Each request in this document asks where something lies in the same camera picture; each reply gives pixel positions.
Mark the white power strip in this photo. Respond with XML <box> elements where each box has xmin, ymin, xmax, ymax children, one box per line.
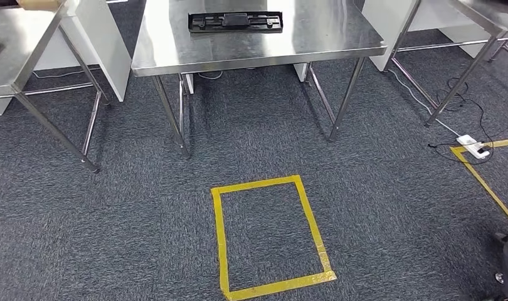
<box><xmin>456</xmin><ymin>134</ymin><xmax>491</xmax><ymax>160</ymax></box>

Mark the white power cable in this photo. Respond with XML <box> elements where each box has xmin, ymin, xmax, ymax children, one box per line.
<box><xmin>386</xmin><ymin>68</ymin><xmax>463</xmax><ymax>138</ymax></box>

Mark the steel workbench table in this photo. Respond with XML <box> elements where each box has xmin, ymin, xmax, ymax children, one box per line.
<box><xmin>131</xmin><ymin>0</ymin><xmax>388</xmax><ymax>159</ymax></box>

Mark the long black plastic panel part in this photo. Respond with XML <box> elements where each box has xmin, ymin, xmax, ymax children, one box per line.
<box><xmin>188</xmin><ymin>11</ymin><xmax>284</xmax><ymax>34</ymax></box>

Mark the black tangled cable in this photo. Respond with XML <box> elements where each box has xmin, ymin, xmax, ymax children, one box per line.
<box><xmin>427</xmin><ymin>77</ymin><xmax>508</xmax><ymax>166</ymax></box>

